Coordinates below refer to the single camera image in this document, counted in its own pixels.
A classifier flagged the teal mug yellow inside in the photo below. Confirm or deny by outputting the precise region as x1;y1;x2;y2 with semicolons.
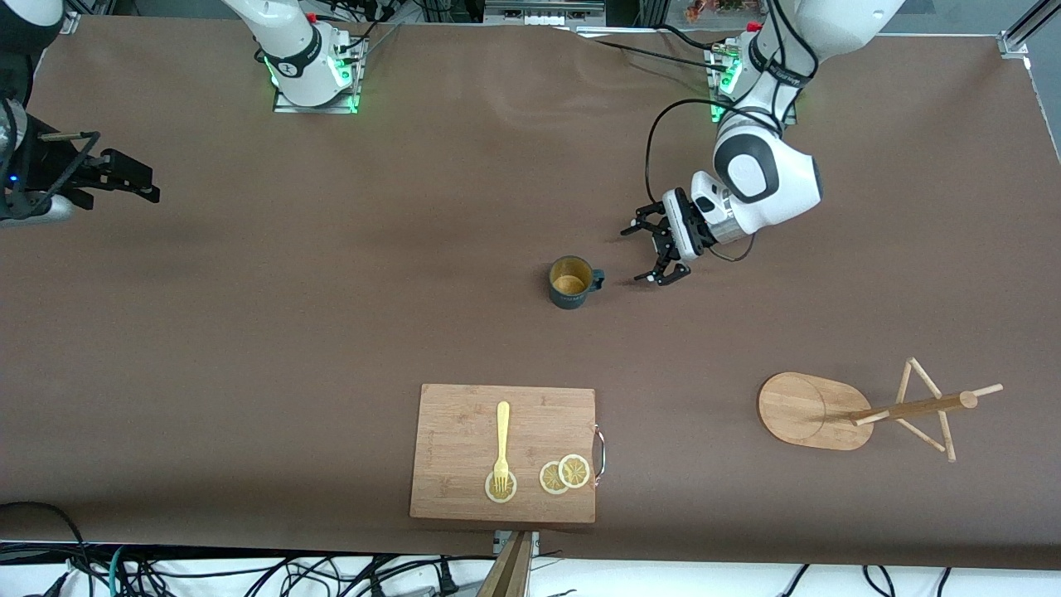
547;255;606;311

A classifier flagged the wooden mug rack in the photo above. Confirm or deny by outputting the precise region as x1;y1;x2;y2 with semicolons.
758;357;1005;464

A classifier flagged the brown table cover sheet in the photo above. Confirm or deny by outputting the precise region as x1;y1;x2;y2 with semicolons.
0;15;1061;571

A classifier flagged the white power strip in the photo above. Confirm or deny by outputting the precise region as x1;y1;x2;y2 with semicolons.
484;0;608;26

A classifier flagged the yellow plastic fork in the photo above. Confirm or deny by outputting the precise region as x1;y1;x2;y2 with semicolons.
493;401;511;493

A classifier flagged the bamboo cutting board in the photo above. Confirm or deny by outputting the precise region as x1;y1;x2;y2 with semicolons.
409;383;598;524

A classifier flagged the wooden stand leg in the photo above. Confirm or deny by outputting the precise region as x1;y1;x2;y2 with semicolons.
476;531;533;597

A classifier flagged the black base power cable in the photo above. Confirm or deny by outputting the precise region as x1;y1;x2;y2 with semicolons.
572;23;734;77

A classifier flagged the black looped floor cable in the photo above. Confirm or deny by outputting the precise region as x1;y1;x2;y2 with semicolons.
0;501;94;597

